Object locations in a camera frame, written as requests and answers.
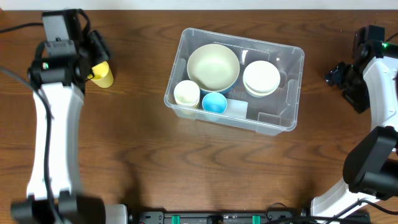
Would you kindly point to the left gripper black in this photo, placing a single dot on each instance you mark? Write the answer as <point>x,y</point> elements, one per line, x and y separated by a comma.
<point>96,50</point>

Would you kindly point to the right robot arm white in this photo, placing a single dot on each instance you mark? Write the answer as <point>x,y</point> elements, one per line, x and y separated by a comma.
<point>369,175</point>

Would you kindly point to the clear plastic storage bin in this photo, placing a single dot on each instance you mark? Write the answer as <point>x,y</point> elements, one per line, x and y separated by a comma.
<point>268,115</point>

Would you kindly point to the large beige bowl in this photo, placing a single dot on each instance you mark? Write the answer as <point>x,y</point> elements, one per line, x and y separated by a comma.
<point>213,67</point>

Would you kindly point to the yellow bowl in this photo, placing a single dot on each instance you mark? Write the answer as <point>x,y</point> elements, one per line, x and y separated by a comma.
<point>256,94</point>

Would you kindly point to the light blue cup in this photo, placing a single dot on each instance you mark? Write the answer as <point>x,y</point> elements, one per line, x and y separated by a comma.
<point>215,104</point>

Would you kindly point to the white bowl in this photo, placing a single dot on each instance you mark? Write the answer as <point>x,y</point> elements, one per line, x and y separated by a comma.
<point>261,76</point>

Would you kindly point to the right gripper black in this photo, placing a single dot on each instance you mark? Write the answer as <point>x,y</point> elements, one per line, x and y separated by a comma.
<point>340,79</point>

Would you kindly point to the yellow cup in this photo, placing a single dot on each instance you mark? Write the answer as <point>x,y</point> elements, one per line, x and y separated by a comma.
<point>102,75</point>
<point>188,110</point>

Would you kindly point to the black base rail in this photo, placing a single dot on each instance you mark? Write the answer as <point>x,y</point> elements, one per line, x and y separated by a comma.
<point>271,215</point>

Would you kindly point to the cream white cup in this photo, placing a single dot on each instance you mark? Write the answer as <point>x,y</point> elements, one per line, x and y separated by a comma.
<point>187,93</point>

